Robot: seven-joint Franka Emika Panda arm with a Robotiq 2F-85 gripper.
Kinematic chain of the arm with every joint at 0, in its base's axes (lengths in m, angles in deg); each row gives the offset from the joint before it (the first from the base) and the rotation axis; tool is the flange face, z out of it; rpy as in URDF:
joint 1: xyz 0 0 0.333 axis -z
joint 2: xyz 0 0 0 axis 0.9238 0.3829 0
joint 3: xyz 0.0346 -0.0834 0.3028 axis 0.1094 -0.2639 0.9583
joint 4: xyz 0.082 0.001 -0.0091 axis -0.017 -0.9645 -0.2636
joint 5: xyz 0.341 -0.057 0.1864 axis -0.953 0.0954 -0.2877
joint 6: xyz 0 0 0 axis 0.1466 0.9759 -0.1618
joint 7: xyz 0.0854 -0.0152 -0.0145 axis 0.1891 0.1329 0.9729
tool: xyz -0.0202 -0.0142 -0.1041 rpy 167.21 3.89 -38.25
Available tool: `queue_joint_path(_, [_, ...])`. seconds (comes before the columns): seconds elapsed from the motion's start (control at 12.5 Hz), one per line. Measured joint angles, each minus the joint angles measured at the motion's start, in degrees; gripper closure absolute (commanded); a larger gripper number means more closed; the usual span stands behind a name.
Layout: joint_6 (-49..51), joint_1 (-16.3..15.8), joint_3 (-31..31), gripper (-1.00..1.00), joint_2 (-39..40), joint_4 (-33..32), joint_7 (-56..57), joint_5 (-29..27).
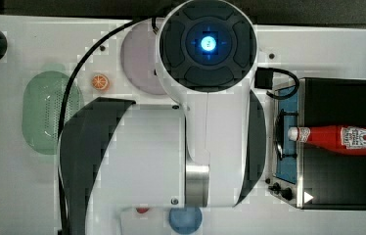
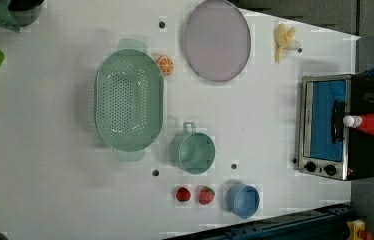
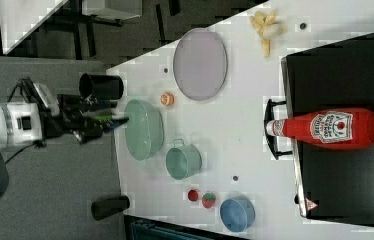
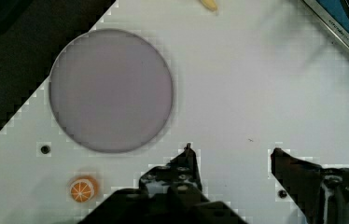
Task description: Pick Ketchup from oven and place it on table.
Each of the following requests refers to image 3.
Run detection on black cylinder post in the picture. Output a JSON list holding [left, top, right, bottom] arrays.
[[91, 195, 130, 221], [79, 73, 124, 100]]

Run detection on green cup with handle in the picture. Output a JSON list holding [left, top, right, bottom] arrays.
[[165, 139, 202, 180]]

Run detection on small red toy fruit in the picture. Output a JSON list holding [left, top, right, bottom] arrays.
[[187, 189, 198, 202]]

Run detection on toy strawberry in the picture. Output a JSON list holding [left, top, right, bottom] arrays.
[[202, 192, 216, 209]]

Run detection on blue cup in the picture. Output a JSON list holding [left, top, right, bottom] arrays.
[[220, 195, 256, 232]]

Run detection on black toaster oven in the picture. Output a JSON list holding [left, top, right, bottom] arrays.
[[264, 33, 374, 227]]

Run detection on black cylinder post upper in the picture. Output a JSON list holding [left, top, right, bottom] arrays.
[[79, 73, 124, 100]]

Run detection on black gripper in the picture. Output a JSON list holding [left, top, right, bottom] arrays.
[[42, 94, 129, 144]]

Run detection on toy orange slice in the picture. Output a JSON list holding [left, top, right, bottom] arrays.
[[160, 92, 175, 106]]

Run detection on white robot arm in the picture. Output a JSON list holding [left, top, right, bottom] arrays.
[[0, 94, 129, 149]]

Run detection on green perforated colander basket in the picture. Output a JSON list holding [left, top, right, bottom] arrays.
[[124, 99, 164, 161]]

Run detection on peeled toy banana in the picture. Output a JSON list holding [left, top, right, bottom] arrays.
[[249, 11, 288, 58]]

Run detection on black cylinder post lower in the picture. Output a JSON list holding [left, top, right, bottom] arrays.
[[91, 195, 130, 221]]

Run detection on red felt ketchup bottle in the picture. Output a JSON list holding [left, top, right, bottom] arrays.
[[265, 108, 374, 150]]

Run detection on large lilac plate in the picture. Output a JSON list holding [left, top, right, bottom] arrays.
[[173, 28, 228, 101]]

